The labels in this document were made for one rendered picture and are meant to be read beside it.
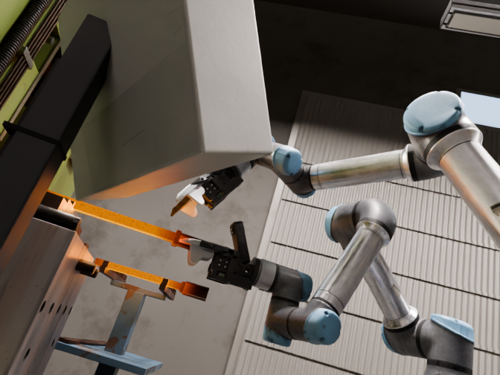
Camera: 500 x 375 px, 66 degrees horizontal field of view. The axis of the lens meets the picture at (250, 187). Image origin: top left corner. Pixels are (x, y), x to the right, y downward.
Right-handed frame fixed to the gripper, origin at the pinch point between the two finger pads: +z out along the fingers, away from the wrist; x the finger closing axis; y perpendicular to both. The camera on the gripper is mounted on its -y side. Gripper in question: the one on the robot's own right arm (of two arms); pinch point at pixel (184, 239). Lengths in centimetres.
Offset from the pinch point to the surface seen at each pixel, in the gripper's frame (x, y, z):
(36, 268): -16.0, 17.6, 25.5
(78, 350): 35, 34, 17
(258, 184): 259, -135, -66
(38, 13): -35, -23, 39
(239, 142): -69, 6, 2
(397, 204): 209, -144, -195
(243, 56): -70, -2, 4
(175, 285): 37.1, 7.6, -4.0
